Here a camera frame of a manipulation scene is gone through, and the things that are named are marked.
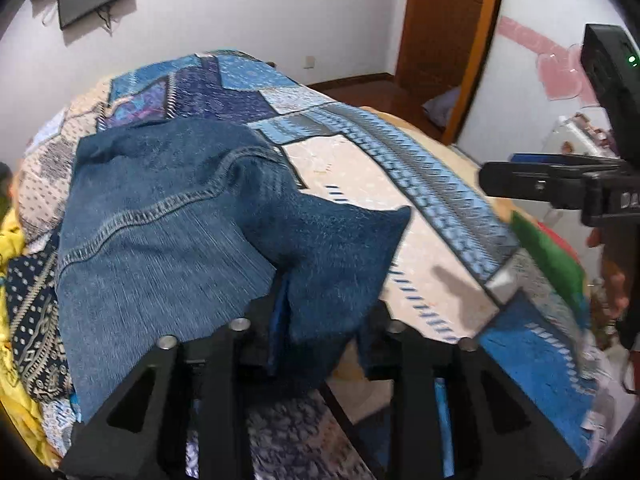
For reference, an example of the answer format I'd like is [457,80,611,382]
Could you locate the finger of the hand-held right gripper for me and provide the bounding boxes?
[509,153,622,169]
[479,160,590,211]

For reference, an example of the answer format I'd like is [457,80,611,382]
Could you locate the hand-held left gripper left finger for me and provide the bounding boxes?
[60,287,292,480]

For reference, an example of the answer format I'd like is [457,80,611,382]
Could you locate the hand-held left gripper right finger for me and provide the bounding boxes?
[356,304,585,480]

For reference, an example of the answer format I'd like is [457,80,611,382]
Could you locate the blue denim jeans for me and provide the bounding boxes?
[56,119,412,424]

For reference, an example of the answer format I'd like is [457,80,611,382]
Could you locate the person's right hand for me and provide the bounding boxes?
[586,227,632,322]

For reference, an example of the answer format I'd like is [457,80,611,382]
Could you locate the green red cloth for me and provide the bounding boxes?
[509,210,592,322]

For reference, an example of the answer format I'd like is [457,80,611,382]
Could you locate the grey cloth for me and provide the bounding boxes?
[422,86,464,127]

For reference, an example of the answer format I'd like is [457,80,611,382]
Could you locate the blue patchwork bedspread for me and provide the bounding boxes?
[10,50,603,480]

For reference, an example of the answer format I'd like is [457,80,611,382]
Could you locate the wooden door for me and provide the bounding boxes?
[394,0,504,147]

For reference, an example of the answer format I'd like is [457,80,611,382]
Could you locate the dark blue patterned cloth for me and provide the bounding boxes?
[7,247,74,404]

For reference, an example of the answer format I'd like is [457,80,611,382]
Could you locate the yellow blanket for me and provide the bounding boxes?
[0,210,57,467]

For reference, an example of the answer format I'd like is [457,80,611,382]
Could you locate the pink heart wall sticker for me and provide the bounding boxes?
[500,16,597,104]

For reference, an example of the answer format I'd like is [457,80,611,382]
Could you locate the black monitor cable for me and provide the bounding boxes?
[96,2,119,37]

